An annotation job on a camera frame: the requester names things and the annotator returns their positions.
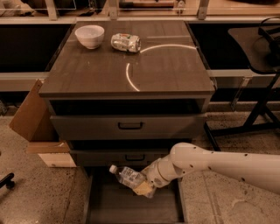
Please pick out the dark wooden drawer cabinet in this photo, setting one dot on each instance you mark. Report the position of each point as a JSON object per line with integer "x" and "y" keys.
{"x": 168, "y": 66}

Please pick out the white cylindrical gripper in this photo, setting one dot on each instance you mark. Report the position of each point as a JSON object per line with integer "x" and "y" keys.
{"x": 153, "y": 174}

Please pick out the middle grey drawer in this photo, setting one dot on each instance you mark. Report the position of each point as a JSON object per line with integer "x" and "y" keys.
{"x": 121, "y": 152}

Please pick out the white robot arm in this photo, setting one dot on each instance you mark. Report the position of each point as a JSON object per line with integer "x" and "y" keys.
{"x": 261, "y": 170}

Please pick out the black office chair caster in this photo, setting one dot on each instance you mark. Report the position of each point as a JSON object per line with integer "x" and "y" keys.
{"x": 7, "y": 181}

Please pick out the white ceramic bowl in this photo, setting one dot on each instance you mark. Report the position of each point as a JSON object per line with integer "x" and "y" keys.
{"x": 90, "y": 36}

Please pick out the clear plastic water bottle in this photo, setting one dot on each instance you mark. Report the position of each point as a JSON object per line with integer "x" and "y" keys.
{"x": 129, "y": 177}

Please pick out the open bottom drawer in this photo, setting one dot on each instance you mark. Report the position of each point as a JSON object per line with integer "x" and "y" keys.
{"x": 109, "y": 202}

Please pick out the grey drawer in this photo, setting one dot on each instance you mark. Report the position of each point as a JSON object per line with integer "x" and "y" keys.
{"x": 127, "y": 119}
{"x": 121, "y": 152}

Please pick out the crushed aluminium can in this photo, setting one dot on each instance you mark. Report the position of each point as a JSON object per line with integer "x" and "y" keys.
{"x": 126, "y": 42}

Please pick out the brown cardboard box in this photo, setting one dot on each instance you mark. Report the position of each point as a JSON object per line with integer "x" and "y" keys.
{"x": 32, "y": 122}

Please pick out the top grey drawer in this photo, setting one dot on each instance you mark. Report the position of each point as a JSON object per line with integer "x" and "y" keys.
{"x": 127, "y": 119}

